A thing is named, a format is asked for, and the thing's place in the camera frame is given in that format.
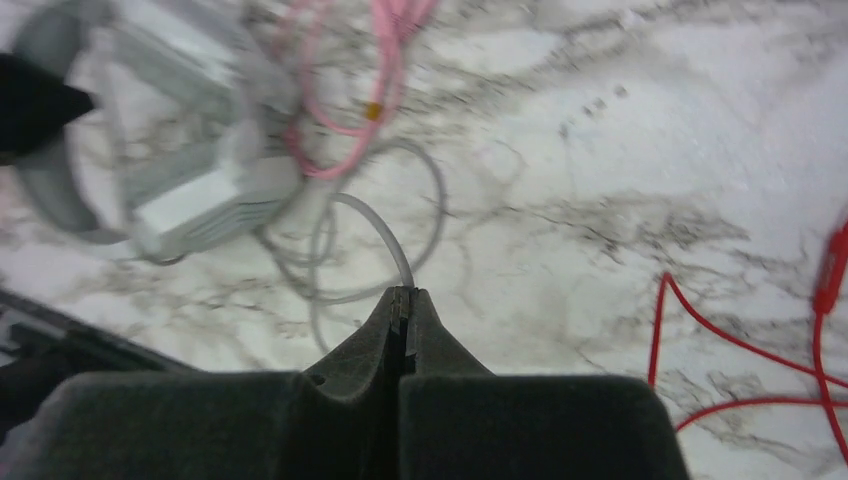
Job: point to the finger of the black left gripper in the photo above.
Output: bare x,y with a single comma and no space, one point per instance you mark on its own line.
35,107

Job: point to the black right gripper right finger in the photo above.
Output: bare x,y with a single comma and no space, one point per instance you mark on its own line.
458,420

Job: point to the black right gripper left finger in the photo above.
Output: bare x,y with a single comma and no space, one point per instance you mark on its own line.
335,420

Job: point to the grey white headphones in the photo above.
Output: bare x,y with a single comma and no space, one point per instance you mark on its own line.
192,107

